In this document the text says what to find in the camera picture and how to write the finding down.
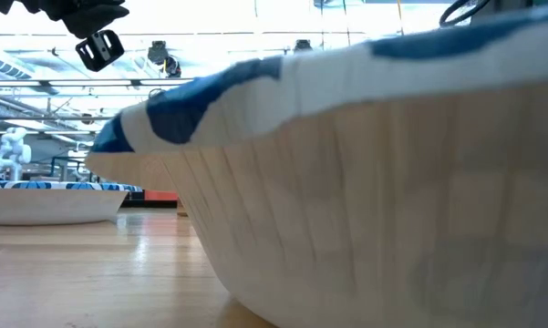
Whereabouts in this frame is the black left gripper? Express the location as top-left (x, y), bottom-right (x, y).
top-left (16, 0), bottom-right (130, 40)

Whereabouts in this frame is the blue patterned white paper bowl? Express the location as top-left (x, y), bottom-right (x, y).
top-left (85, 2), bottom-right (548, 328)
top-left (0, 179), bottom-right (142, 227)

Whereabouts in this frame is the small black ceiling reel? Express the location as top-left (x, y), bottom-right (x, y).
top-left (163, 54), bottom-right (182, 78)

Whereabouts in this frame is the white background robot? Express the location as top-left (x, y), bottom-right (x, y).
top-left (0, 126), bottom-right (33, 182)

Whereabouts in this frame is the orange partition panel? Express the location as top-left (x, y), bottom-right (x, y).
top-left (144, 190), bottom-right (179, 202)

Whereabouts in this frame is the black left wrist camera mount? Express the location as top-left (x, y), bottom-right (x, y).
top-left (75, 29), bottom-right (125, 73)

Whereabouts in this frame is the long ceiling light rail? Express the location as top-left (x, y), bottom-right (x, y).
top-left (0, 77), bottom-right (195, 87)

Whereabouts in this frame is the black table border rail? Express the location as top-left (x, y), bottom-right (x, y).
top-left (118, 200), bottom-right (179, 210)

